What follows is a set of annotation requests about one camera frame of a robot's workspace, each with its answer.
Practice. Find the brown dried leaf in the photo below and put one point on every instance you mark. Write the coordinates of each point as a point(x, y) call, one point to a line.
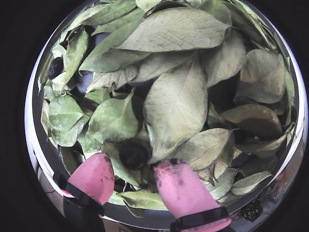
point(253, 120)

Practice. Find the dark blueberry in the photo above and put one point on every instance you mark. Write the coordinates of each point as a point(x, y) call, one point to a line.
point(134, 157)
point(241, 160)
point(55, 68)

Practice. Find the pink-tipped gripper finger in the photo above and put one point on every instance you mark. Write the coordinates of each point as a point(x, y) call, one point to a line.
point(188, 193)
point(94, 176)

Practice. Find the green leaf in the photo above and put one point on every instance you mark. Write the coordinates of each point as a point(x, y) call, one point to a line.
point(142, 199)
point(202, 147)
point(224, 60)
point(263, 75)
point(65, 120)
point(108, 53)
point(113, 118)
point(75, 50)
point(176, 108)
point(248, 182)
point(173, 29)

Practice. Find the dark grey bowl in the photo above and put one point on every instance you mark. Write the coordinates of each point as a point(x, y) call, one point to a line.
point(293, 135)

